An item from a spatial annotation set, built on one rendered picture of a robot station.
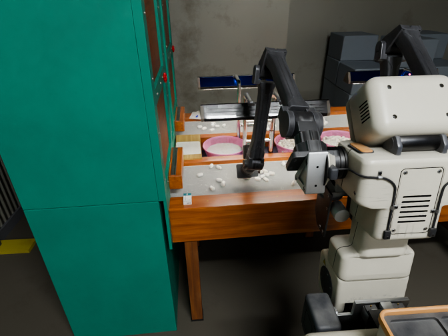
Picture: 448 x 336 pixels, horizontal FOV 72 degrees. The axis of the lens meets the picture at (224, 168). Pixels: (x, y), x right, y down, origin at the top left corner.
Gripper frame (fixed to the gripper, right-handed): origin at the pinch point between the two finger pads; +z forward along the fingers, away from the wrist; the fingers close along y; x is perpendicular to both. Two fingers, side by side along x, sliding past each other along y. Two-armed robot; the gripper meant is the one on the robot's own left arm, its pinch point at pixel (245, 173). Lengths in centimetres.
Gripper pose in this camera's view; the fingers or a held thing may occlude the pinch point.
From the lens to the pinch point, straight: 157.5
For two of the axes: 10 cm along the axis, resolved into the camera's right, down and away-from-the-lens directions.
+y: -10.0, 0.5, -0.7
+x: 0.6, 9.8, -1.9
